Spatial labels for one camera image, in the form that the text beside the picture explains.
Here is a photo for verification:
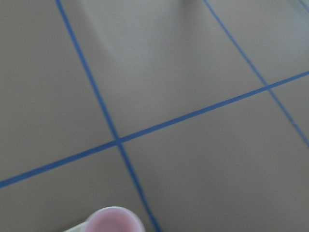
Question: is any pink plastic cup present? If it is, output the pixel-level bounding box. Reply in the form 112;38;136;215
82;206;145;232

